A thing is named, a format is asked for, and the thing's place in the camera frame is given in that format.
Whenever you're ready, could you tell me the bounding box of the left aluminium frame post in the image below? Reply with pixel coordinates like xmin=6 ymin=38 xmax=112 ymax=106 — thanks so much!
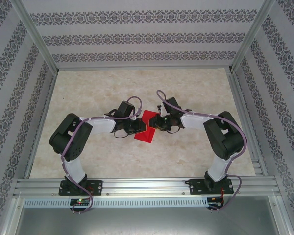
xmin=11 ymin=0 xmax=59 ymax=73

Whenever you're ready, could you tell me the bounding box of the aluminium side rail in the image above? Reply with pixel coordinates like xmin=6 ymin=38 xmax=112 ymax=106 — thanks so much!
xmin=226 ymin=68 xmax=269 ymax=177
xmin=24 ymin=70 xmax=59 ymax=179

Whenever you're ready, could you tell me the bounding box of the right aluminium frame post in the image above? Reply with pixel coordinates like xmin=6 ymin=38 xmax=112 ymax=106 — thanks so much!
xmin=229 ymin=0 xmax=277 ymax=73

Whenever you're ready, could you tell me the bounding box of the grey sheet metal tray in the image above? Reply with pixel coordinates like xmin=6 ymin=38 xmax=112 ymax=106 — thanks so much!
xmin=13 ymin=207 xmax=294 ymax=235

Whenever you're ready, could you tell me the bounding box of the aluminium frame post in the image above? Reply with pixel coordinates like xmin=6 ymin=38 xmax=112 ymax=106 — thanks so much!
xmin=11 ymin=0 xmax=59 ymax=73
xmin=229 ymin=0 xmax=277 ymax=73

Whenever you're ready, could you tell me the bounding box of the slotted cable duct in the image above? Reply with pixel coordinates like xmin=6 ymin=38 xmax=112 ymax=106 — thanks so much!
xmin=23 ymin=197 xmax=209 ymax=209

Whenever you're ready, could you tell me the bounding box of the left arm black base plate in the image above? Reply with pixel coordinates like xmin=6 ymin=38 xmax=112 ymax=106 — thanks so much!
xmin=58 ymin=180 xmax=103 ymax=196

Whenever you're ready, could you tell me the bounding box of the red paper sheet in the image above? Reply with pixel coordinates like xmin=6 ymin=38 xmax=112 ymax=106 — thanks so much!
xmin=133 ymin=109 xmax=160 ymax=144

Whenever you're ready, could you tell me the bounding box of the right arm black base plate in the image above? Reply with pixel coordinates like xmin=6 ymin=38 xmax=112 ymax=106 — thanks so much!
xmin=190 ymin=178 xmax=235 ymax=196

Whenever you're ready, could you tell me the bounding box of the aluminium mounting rail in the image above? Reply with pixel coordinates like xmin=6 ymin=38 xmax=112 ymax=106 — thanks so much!
xmin=13 ymin=177 xmax=281 ymax=198

